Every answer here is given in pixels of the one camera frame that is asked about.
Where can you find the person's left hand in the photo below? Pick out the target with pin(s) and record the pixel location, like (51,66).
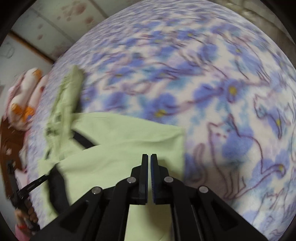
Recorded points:
(31,213)

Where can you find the person's left forearm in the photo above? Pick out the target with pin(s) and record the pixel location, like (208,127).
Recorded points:
(22,234)

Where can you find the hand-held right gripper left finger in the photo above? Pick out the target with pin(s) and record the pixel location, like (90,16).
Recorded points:
(144,176)

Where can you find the green and black hooded jacket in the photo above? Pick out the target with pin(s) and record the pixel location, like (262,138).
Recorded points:
(127,134)

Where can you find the cream lace covered furniture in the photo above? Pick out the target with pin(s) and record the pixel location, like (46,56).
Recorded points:
(261,16)

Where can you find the blue floral fleece blanket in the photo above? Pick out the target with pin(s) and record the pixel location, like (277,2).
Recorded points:
(208,81)

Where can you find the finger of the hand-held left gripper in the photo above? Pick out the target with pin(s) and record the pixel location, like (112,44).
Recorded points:
(34,184)
(12,176)

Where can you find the brown wooden headboard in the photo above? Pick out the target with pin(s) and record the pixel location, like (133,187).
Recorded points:
(9,143)

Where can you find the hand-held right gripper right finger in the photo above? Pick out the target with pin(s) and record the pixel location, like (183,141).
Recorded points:
(153,178)

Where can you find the rolled bear print quilt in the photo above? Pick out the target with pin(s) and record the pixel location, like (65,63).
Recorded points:
(30,92)

